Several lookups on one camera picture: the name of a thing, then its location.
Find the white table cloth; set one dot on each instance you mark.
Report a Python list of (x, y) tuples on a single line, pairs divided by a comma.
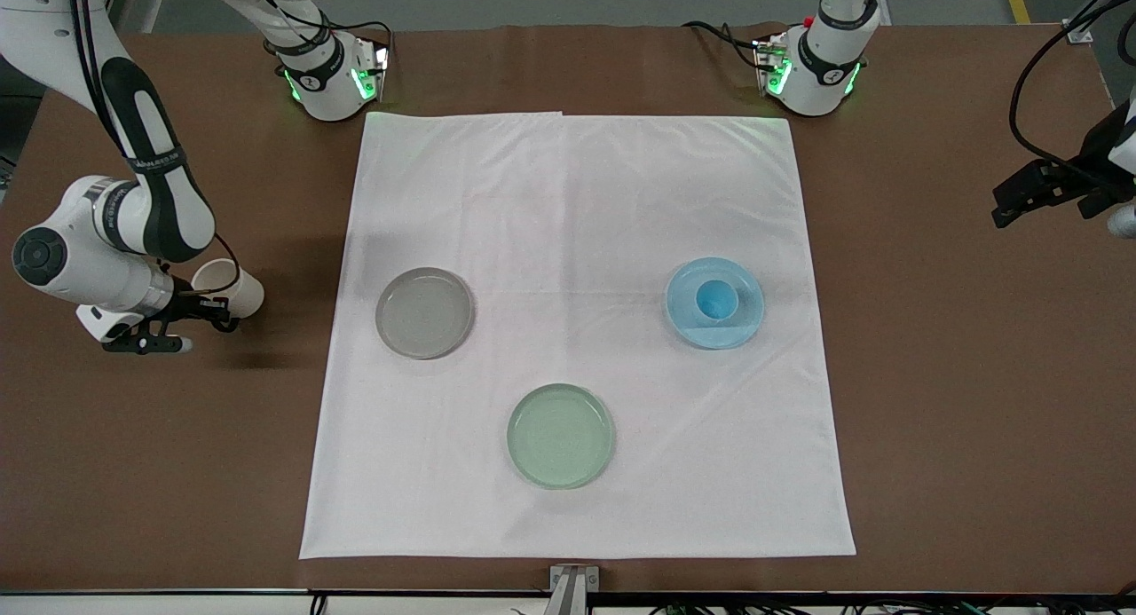
[(568, 207)]

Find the metal table edge bracket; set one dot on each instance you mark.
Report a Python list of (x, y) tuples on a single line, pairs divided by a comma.
[(573, 588)]

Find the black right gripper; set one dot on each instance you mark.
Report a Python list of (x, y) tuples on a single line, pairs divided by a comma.
[(184, 304)]

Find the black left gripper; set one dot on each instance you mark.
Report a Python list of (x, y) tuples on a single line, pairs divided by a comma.
[(1082, 170)]

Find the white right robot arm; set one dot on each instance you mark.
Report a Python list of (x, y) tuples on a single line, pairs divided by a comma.
[(160, 198)]

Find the small blue cup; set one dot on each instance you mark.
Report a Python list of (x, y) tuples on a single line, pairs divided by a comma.
[(715, 301)]

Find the gray plate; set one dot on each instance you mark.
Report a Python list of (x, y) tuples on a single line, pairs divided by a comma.
[(424, 313)]

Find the aluminium frame post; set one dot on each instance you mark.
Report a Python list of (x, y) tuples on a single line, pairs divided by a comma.
[(1090, 16)]

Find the light blue plate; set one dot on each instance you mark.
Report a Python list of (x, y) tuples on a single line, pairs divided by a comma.
[(701, 333)]

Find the pale green plate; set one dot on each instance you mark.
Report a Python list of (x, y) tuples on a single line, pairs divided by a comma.
[(561, 437)]

